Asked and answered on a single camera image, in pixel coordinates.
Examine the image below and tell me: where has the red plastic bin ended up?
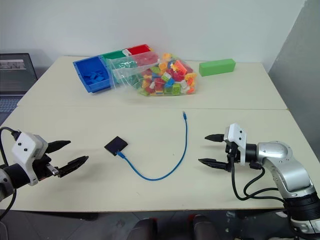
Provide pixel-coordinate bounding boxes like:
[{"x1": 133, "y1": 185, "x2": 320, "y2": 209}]
[{"x1": 126, "y1": 43, "x2": 153, "y2": 57}]

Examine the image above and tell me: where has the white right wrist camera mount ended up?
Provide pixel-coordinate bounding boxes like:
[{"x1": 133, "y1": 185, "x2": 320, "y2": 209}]
[{"x1": 223, "y1": 122, "x2": 248, "y2": 166}]

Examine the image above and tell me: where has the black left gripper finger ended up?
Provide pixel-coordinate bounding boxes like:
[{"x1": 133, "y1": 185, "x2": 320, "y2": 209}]
[
  {"x1": 47, "y1": 140, "x2": 72, "y2": 156},
  {"x1": 58, "y1": 155, "x2": 90, "y2": 179}
]

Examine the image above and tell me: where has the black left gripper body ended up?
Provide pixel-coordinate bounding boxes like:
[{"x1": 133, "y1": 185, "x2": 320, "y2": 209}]
[{"x1": 30, "y1": 149, "x2": 62, "y2": 181}]

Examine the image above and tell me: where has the pile of blue bricks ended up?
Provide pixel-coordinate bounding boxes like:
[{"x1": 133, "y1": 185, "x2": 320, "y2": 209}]
[{"x1": 83, "y1": 70, "x2": 109, "y2": 83}]

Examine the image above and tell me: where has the green plastic bin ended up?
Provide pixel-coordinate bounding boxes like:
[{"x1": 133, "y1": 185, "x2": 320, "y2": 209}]
[{"x1": 100, "y1": 49, "x2": 132, "y2": 66}]

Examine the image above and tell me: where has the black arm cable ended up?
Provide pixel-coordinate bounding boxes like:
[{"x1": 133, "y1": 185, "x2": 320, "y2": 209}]
[
  {"x1": 229, "y1": 154, "x2": 286, "y2": 202},
  {"x1": 0, "y1": 126, "x2": 21, "y2": 221}
]

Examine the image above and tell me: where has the green rectangular block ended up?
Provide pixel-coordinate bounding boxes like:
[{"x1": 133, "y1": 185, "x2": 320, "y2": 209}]
[{"x1": 198, "y1": 58, "x2": 237, "y2": 77}]

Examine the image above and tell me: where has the blue cable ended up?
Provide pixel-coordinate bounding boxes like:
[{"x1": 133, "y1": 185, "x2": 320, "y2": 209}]
[{"x1": 115, "y1": 110, "x2": 189, "y2": 181}]

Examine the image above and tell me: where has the dark laptop computer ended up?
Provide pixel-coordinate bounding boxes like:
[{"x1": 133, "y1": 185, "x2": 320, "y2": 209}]
[{"x1": 0, "y1": 52, "x2": 39, "y2": 124}]

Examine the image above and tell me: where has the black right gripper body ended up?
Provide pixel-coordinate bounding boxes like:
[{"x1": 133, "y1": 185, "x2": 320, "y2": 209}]
[{"x1": 224, "y1": 140, "x2": 241, "y2": 173}]

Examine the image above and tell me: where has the dark rounded shape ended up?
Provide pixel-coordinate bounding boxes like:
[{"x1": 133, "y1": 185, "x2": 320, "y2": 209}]
[
  {"x1": 130, "y1": 218, "x2": 159, "y2": 240},
  {"x1": 191, "y1": 214, "x2": 221, "y2": 240}
]

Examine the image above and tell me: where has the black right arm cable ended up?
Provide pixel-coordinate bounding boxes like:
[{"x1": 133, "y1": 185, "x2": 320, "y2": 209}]
[{"x1": 229, "y1": 154, "x2": 286, "y2": 202}]

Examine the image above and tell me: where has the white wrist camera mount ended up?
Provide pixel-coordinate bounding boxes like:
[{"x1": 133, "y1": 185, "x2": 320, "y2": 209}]
[
  {"x1": 11, "y1": 132, "x2": 49, "y2": 186},
  {"x1": 223, "y1": 122, "x2": 248, "y2": 166}
]

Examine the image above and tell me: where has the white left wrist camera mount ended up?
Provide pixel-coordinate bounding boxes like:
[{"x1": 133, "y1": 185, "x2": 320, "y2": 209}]
[{"x1": 11, "y1": 132, "x2": 49, "y2": 186}]

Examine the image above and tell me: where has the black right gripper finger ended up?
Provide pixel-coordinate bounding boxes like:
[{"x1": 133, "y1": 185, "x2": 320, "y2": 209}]
[
  {"x1": 204, "y1": 133, "x2": 226, "y2": 144},
  {"x1": 197, "y1": 157, "x2": 230, "y2": 172}
]

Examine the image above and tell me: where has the clear bag of coloured bricks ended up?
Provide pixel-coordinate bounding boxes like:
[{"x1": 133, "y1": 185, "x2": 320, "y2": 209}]
[{"x1": 106, "y1": 51, "x2": 197, "y2": 98}]

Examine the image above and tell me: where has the blue plastic bin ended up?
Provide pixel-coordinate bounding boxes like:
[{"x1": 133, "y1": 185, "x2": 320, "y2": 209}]
[{"x1": 72, "y1": 55, "x2": 113, "y2": 94}]

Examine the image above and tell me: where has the small black square box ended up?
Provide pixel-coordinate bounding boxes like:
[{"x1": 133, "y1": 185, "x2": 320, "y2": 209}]
[{"x1": 103, "y1": 135, "x2": 130, "y2": 158}]

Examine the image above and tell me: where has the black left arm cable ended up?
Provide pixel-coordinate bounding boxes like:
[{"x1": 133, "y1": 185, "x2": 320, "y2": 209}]
[{"x1": 0, "y1": 126, "x2": 21, "y2": 221}]

